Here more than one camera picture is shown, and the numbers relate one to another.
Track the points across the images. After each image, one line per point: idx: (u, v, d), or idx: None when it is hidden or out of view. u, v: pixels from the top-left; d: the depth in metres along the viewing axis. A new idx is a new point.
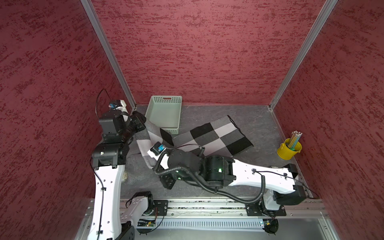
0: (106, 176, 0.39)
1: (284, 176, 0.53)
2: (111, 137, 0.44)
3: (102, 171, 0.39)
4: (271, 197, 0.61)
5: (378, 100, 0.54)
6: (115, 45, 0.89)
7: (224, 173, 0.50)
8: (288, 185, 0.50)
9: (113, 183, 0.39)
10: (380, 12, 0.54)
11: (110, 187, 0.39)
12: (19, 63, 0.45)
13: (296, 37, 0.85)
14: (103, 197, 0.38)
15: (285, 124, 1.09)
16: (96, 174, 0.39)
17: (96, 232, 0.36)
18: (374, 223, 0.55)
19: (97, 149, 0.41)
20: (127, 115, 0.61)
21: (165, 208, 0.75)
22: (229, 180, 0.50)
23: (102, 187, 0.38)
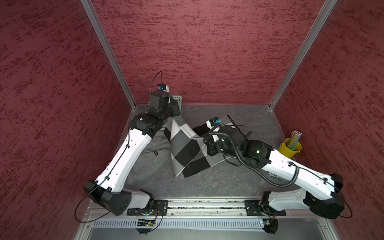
0: (134, 138, 0.45)
1: (323, 180, 0.41)
2: (152, 109, 0.50)
3: (134, 132, 0.46)
4: (290, 198, 0.55)
5: (378, 100, 0.54)
6: (116, 45, 0.89)
7: (262, 155, 0.45)
8: (326, 190, 0.40)
9: (137, 145, 0.44)
10: (380, 12, 0.54)
11: (133, 148, 0.44)
12: (19, 63, 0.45)
13: (296, 37, 0.85)
14: (125, 152, 0.43)
15: (285, 124, 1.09)
16: (129, 133, 0.46)
17: (104, 178, 0.40)
18: (374, 223, 0.55)
19: (139, 116, 0.49)
20: (172, 99, 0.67)
21: (165, 208, 0.75)
22: (266, 162, 0.44)
23: (127, 145, 0.44)
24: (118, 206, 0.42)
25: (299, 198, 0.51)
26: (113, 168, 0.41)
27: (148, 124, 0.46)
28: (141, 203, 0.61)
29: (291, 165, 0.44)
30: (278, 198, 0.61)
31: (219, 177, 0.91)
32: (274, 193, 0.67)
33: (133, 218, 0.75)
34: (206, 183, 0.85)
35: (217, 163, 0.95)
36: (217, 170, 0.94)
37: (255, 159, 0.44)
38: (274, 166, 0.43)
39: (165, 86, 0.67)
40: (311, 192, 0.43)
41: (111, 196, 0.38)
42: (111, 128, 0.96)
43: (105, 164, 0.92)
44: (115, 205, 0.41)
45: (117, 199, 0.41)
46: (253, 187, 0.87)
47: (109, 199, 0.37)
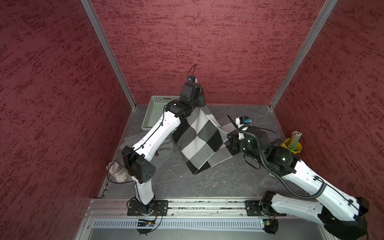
0: (168, 119, 0.51)
1: (348, 201, 0.40)
2: (184, 98, 0.57)
3: (168, 113, 0.52)
4: (301, 208, 0.54)
5: (378, 99, 0.54)
6: (116, 45, 0.89)
7: (288, 163, 0.44)
8: (350, 212, 0.39)
9: (169, 124, 0.51)
10: (380, 12, 0.54)
11: (165, 126, 0.50)
12: (19, 63, 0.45)
13: (296, 37, 0.85)
14: (158, 129, 0.50)
15: (285, 124, 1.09)
16: (163, 113, 0.53)
17: (139, 145, 0.47)
18: (374, 223, 0.55)
19: (171, 102, 0.55)
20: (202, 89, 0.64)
21: (165, 208, 0.75)
22: (290, 171, 0.43)
23: (160, 123, 0.51)
24: (146, 172, 0.48)
25: (311, 210, 0.51)
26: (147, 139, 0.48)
27: (180, 109, 0.53)
28: (146, 196, 0.62)
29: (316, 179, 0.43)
30: (286, 202, 0.60)
31: (219, 177, 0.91)
32: (280, 196, 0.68)
33: (133, 218, 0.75)
34: (206, 183, 0.85)
35: (217, 163, 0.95)
36: (217, 170, 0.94)
37: (280, 166, 0.44)
38: (298, 176, 0.43)
39: (195, 78, 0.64)
40: (330, 209, 0.42)
41: (143, 160, 0.46)
42: (111, 128, 0.96)
43: (106, 163, 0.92)
44: (144, 171, 0.47)
45: (147, 166, 0.47)
46: (253, 186, 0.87)
47: (142, 163, 0.44)
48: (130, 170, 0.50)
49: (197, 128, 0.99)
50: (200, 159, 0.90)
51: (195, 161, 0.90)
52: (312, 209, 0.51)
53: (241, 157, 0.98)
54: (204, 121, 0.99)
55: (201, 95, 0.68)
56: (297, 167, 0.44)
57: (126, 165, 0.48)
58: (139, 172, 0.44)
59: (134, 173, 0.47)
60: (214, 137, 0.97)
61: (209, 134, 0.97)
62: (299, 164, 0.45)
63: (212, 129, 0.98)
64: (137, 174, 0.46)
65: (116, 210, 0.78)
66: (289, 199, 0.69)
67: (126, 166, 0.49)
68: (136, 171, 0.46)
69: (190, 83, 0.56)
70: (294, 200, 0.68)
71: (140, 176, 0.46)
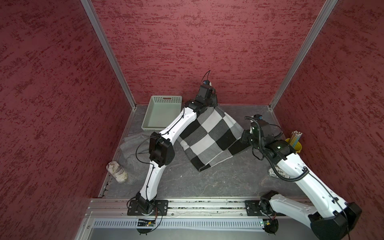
0: (188, 113, 0.62)
1: (333, 198, 0.41)
2: (199, 97, 0.69)
3: (187, 109, 0.64)
4: (296, 208, 0.53)
5: (378, 99, 0.54)
6: (116, 45, 0.89)
7: (282, 151, 0.50)
8: (329, 206, 0.40)
9: (190, 116, 0.62)
10: (380, 11, 0.54)
11: (185, 119, 0.61)
12: (19, 63, 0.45)
13: (296, 37, 0.85)
14: (180, 120, 0.60)
15: (285, 124, 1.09)
16: (183, 109, 0.64)
17: (165, 131, 0.57)
18: (374, 223, 0.55)
19: (188, 102, 0.66)
20: (214, 92, 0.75)
21: (165, 208, 0.75)
22: (282, 157, 0.49)
23: (182, 115, 0.62)
24: (170, 155, 0.58)
25: (305, 211, 0.50)
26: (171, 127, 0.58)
27: (197, 106, 0.64)
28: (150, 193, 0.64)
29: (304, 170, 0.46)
30: (282, 200, 0.61)
31: (219, 177, 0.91)
32: (281, 195, 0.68)
33: (133, 218, 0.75)
34: (206, 183, 0.85)
35: (217, 163, 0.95)
36: (217, 170, 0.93)
37: (274, 152, 0.50)
38: (287, 163, 0.48)
39: (209, 82, 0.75)
40: (317, 205, 0.43)
41: (169, 144, 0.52)
42: (111, 127, 0.96)
43: (106, 163, 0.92)
44: (168, 154, 0.56)
45: (171, 150, 0.57)
46: (253, 186, 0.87)
47: (168, 145, 0.53)
48: (153, 153, 0.59)
49: (208, 127, 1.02)
50: (208, 156, 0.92)
51: (202, 157, 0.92)
52: (306, 210, 0.50)
53: (241, 157, 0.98)
54: (217, 120, 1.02)
55: (213, 96, 0.79)
56: (291, 155, 0.49)
57: (152, 147, 0.57)
58: (165, 154, 0.54)
59: (158, 156, 0.58)
60: (225, 136, 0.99)
61: (219, 133, 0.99)
62: (294, 155, 0.49)
63: (224, 128, 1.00)
64: (161, 156, 0.56)
65: (116, 210, 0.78)
66: (288, 199, 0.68)
67: (151, 149, 0.58)
68: (160, 154, 0.56)
69: (205, 86, 0.66)
70: (293, 201, 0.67)
71: (164, 157, 0.55)
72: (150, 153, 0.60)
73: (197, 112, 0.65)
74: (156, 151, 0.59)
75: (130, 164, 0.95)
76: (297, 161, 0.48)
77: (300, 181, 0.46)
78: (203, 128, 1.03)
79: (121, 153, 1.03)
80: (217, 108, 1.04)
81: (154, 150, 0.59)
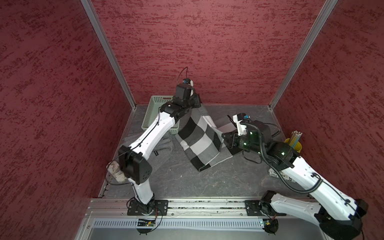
0: (163, 119, 0.53)
1: (345, 201, 0.40)
2: (177, 99, 0.60)
3: (163, 114, 0.55)
4: (299, 208, 0.54)
5: (378, 99, 0.54)
6: (116, 45, 0.89)
7: (287, 157, 0.45)
8: (344, 211, 0.39)
9: (166, 123, 0.53)
10: (380, 11, 0.54)
11: (161, 126, 0.52)
12: (19, 63, 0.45)
13: (296, 37, 0.85)
14: (155, 128, 0.51)
15: (285, 124, 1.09)
16: (159, 114, 0.55)
17: (136, 144, 0.48)
18: (374, 223, 0.55)
19: (164, 105, 0.57)
20: (194, 91, 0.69)
21: (165, 208, 0.75)
22: (289, 165, 0.44)
23: (156, 123, 0.53)
24: (143, 172, 0.48)
25: (310, 210, 0.50)
26: (144, 138, 0.49)
27: (174, 110, 0.56)
28: (145, 197, 0.62)
29: (315, 176, 0.43)
30: (283, 201, 0.61)
31: (219, 177, 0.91)
32: (281, 195, 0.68)
33: (133, 218, 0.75)
34: (206, 183, 0.85)
35: (217, 163, 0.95)
36: (217, 170, 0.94)
37: (278, 159, 0.45)
38: (295, 171, 0.43)
39: (190, 80, 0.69)
40: (327, 208, 0.42)
41: (142, 159, 0.47)
42: (111, 127, 0.96)
43: (106, 163, 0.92)
44: (141, 170, 0.47)
45: (145, 166, 0.48)
46: (253, 186, 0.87)
47: (140, 161, 0.44)
48: (126, 171, 0.49)
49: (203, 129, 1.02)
50: (208, 156, 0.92)
51: (202, 157, 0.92)
52: (310, 210, 0.50)
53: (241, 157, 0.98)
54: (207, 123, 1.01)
55: (196, 96, 0.70)
56: (297, 162, 0.45)
57: (123, 166, 0.48)
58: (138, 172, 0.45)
59: (131, 174, 0.48)
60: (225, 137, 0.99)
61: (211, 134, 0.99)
62: (299, 160, 0.45)
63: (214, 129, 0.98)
64: (133, 176, 0.47)
65: (116, 210, 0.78)
66: (288, 198, 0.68)
67: (122, 167, 0.48)
68: (133, 172, 0.46)
69: (182, 85, 0.59)
70: (293, 200, 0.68)
71: (137, 175, 0.46)
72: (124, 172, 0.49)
73: (175, 116, 0.57)
74: (127, 168, 0.49)
75: None
76: (304, 167, 0.44)
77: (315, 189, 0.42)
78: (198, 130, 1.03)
79: None
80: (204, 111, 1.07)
81: (126, 167, 0.49)
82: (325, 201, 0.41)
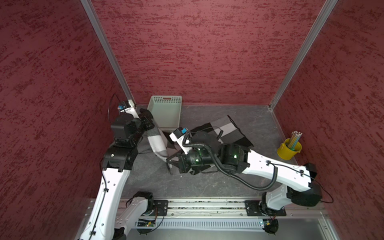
0: (111, 178, 0.41)
1: (300, 173, 0.42)
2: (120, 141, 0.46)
3: (109, 171, 0.42)
4: (279, 196, 0.55)
5: (377, 99, 0.54)
6: (115, 45, 0.89)
7: (241, 159, 0.43)
8: (304, 183, 0.40)
9: (118, 181, 0.41)
10: (380, 12, 0.54)
11: (113, 189, 0.40)
12: (19, 63, 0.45)
13: (296, 37, 0.85)
14: (104, 198, 0.39)
15: (285, 124, 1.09)
16: (102, 174, 0.42)
17: (89, 233, 0.36)
18: (374, 223, 0.55)
19: (107, 152, 0.44)
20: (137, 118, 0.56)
21: (165, 208, 0.75)
22: (246, 165, 0.42)
23: (104, 188, 0.40)
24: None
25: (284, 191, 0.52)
26: (96, 220, 0.37)
27: (122, 156, 0.43)
28: (140, 210, 0.61)
29: (269, 164, 0.43)
30: (271, 196, 0.62)
31: (219, 177, 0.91)
32: (268, 192, 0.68)
33: None
34: (206, 183, 0.85)
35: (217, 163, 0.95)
36: (217, 170, 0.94)
37: (235, 165, 0.42)
38: (254, 168, 0.42)
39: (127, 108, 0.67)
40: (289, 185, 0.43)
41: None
42: (111, 127, 0.96)
43: None
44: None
45: None
46: None
47: None
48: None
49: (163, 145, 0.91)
50: None
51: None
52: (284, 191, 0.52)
53: None
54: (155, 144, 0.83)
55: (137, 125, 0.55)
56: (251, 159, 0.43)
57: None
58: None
59: None
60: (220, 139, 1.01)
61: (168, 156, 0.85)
62: (252, 155, 0.44)
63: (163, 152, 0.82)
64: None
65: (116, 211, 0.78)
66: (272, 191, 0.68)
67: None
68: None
69: (116, 124, 0.44)
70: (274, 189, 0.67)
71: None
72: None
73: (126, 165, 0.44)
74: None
75: None
76: (259, 161, 0.43)
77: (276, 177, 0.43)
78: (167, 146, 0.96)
79: None
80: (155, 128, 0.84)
81: None
82: (286, 180, 0.42)
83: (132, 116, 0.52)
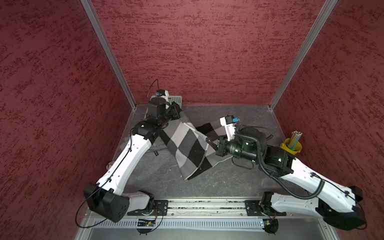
0: (136, 143, 0.48)
1: (345, 193, 0.41)
2: (150, 117, 0.54)
3: (136, 137, 0.49)
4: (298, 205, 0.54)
5: (377, 99, 0.54)
6: (115, 45, 0.89)
7: (284, 163, 0.43)
8: (347, 203, 0.39)
9: (139, 148, 0.47)
10: (380, 11, 0.54)
11: (135, 151, 0.46)
12: (19, 63, 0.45)
13: (296, 37, 0.85)
14: (127, 155, 0.45)
15: (285, 124, 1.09)
16: (132, 137, 0.49)
17: (106, 179, 0.41)
18: (374, 223, 0.55)
19: (139, 123, 0.52)
20: (169, 105, 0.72)
21: (165, 208, 0.75)
22: (290, 171, 0.42)
23: (129, 148, 0.47)
24: (117, 209, 0.41)
25: (311, 205, 0.51)
26: (114, 171, 0.43)
27: (148, 130, 0.51)
28: (143, 199, 0.62)
29: (313, 176, 0.42)
30: (283, 201, 0.60)
31: (219, 177, 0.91)
32: (278, 194, 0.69)
33: (133, 218, 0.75)
34: (206, 183, 0.85)
35: (217, 163, 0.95)
36: (217, 170, 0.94)
37: (277, 167, 0.42)
38: (297, 176, 0.42)
39: (162, 95, 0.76)
40: (331, 205, 0.42)
41: (112, 198, 0.38)
42: (111, 128, 0.96)
43: (106, 164, 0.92)
44: (114, 209, 0.40)
45: (118, 205, 0.41)
46: (253, 187, 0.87)
47: (110, 200, 0.38)
48: (97, 211, 0.42)
49: (177, 140, 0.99)
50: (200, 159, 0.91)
51: (185, 169, 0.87)
52: (310, 204, 0.51)
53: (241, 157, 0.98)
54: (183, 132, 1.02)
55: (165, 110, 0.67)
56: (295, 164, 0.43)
57: (93, 207, 0.43)
58: (109, 211, 0.38)
59: (102, 212, 0.40)
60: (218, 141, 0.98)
61: (188, 146, 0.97)
62: (296, 162, 0.44)
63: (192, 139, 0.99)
64: (107, 214, 0.39)
65: None
66: (286, 197, 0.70)
67: (92, 208, 0.41)
68: (105, 212, 0.39)
69: (152, 102, 0.52)
70: (292, 197, 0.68)
71: (111, 215, 0.40)
72: (96, 212, 0.42)
73: (149, 137, 0.50)
74: (99, 207, 0.42)
75: None
76: (303, 169, 0.43)
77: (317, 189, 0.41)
78: (173, 142, 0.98)
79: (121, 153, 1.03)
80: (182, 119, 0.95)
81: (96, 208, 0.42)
82: (328, 198, 0.41)
83: (164, 100, 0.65)
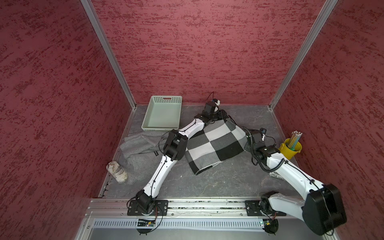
0: (198, 121, 0.80)
1: (310, 181, 0.46)
2: (205, 112, 0.87)
3: (198, 119, 0.81)
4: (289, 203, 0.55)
5: (378, 100, 0.54)
6: (116, 45, 0.89)
7: (267, 152, 0.60)
8: (306, 187, 0.45)
9: (201, 124, 0.79)
10: (380, 12, 0.54)
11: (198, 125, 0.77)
12: (19, 63, 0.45)
13: (296, 37, 0.85)
14: (192, 125, 0.76)
15: (285, 124, 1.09)
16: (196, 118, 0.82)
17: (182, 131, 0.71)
18: (374, 223, 0.55)
19: (198, 114, 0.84)
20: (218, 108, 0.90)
21: (165, 208, 0.75)
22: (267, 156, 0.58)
23: (194, 121, 0.80)
24: (181, 151, 0.67)
25: (302, 204, 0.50)
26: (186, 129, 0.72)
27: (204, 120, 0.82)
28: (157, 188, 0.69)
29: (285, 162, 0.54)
30: (280, 197, 0.61)
31: (219, 177, 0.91)
32: (281, 194, 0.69)
33: (133, 218, 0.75)
34: (206, 183, 0.85)
35: (217, 164, 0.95)
36: (217, 170, 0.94)
37: (262, 154, 0.60)
38: (272, 160, 0.57)
39: (216, 101, 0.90)
40: (300, 192, 0.46)
41: (186, 139, 0.66)
42: (111, 128, 0.96)
43: (106, 164, 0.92)
44: (182, 149, 0.67)
45: (183, 148, 0.67)
46: (253, 186, 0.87)
47: (185, 140, 0.66)
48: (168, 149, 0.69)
49: (211, 136, 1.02)
50: (203, 160, 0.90)
51: (195, 163, 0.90)
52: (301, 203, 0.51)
53: (241, 157, 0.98)
54: (224, 132, 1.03)
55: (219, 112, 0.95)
56: (275, 154, 0.58)
57: (168, 144, 0.69)
58: (180, 148, 0.66)
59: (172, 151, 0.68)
60: (230, 147, 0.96)
61: (212, 146, 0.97)
62: (277, 153, 0.59)
63: (229, 140, 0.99)
64: (175, 151, 0.68)
65: (116, 210, 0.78)
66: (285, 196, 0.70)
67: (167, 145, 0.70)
68: (176, 149, 0.67)
69: (211, 103, 0.85)
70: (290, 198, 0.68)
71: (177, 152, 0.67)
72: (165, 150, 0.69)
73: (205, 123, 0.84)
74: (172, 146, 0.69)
75: (130, 164, 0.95)
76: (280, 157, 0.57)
77: (280, 168, 0.54)
78: (205, 135, 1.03)
79: (121, 154, 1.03)
80: (228, 121, 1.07)
81: (169, 146, 0.69)
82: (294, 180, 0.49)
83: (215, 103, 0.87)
